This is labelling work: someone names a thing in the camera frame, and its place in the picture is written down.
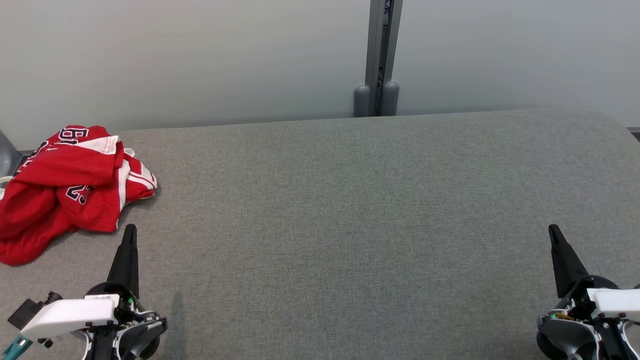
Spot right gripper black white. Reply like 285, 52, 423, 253
548, 224, 640, 360

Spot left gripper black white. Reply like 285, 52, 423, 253
20, 223, 166, 360

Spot red Bulls 23 shorts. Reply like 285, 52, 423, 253
0, 172, 132, 267

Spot grey slanted furniture leg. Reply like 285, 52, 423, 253
0, 130, 23, 176

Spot teal connector left camera cable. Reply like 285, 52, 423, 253
0, 334, 34, 360

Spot grey cylindrical post foot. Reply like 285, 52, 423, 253
381, 81, 401, 117
353, 85, 371, 119

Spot grey partition post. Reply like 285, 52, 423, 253
364, 0, 404, 117

